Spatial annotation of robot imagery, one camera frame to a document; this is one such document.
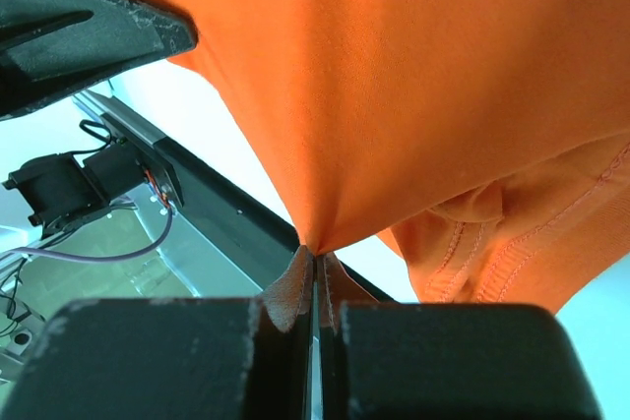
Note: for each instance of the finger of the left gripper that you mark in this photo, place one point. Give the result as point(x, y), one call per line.
point(51, 49)

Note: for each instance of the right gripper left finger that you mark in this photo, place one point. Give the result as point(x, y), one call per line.
point(175, 358)

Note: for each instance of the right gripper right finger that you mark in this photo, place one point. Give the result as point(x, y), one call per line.
point(387, 360)

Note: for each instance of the orange t-shirt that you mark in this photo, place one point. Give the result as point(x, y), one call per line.
point(485, 141)

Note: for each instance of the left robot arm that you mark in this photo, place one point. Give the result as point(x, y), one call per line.
point(64, 194)

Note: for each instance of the aluminium frame rail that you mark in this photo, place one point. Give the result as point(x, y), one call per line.
point(116, 113)

